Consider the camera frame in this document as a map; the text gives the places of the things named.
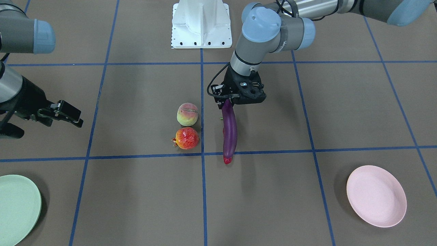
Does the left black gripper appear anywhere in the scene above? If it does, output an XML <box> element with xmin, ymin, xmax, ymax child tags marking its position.
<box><xmin>211</xmin><ymin>65</ymin><xmax>267</xmax><ymax>105</ymax></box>

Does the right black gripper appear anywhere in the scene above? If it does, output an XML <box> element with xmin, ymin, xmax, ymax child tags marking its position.
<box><xmin>0</xmin><ymin>76</ymin><xmax>83</xmax><ymax>128</ymax></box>

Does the purple eggplant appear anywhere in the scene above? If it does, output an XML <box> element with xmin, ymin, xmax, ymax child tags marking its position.
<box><xmin>222</xmin><ymin>99</ymin><xmax>238</xmax><ymax>157</ymax></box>

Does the red-orange pomegranate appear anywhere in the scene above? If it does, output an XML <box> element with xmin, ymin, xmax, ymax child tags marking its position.
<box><xmin>172</xmin><ymin>127</ymin><xmax>200</xmax><ymax>150</ymax></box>

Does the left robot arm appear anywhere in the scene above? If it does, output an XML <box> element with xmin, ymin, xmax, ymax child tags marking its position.
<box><xmin>207</xmin><ymin>0</ymin><xmax>436</xmax><ymax>109</ymax></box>

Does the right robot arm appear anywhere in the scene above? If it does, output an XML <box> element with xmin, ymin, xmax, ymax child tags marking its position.
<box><xmin>0</xmin><ymin>0</ymin><xmax>83</xmax><ymax>129</ymax></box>

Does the yellow-pink peach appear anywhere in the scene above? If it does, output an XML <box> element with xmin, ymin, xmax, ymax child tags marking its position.
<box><xmin>177</xmin><ymin>102</ymin><xmax>198</xmax><ymax>127</ymax></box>

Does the red chili pepper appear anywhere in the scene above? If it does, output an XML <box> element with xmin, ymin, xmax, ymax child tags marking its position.
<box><xmin>223</xmin><ymin>156</ymin><xmax>233</xmax><ymax>165</ymax></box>

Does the green plate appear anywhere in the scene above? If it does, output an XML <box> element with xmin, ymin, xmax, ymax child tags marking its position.
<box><xmin>0</xmin><ymin>175</ymin><xmax>42</xmax><ymax>246</ymax></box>

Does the pink plate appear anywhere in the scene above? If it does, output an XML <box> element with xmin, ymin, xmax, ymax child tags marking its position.
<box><xmin>346</xmin><ymin>165</ymin><xmax>407</xmax><ymax>228</ymax></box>

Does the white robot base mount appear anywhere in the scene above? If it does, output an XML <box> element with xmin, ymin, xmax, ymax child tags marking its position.
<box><xmin>171</xmin><ymin>0</ymin><xmax>232</xmax><ymax>49</ymax></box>

